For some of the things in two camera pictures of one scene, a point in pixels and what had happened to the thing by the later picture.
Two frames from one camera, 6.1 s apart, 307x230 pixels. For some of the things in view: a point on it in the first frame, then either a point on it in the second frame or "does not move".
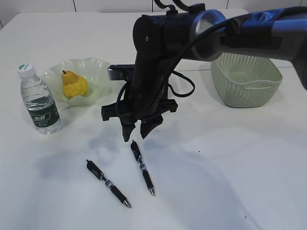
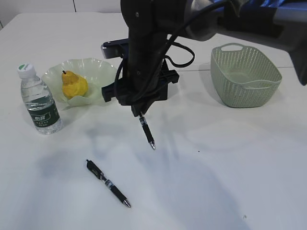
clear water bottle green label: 39,99 does not move
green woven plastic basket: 244,81 does not move
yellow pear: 73,85 does not move
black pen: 97,171 does not move
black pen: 138,156 → 146,127
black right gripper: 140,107 → 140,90
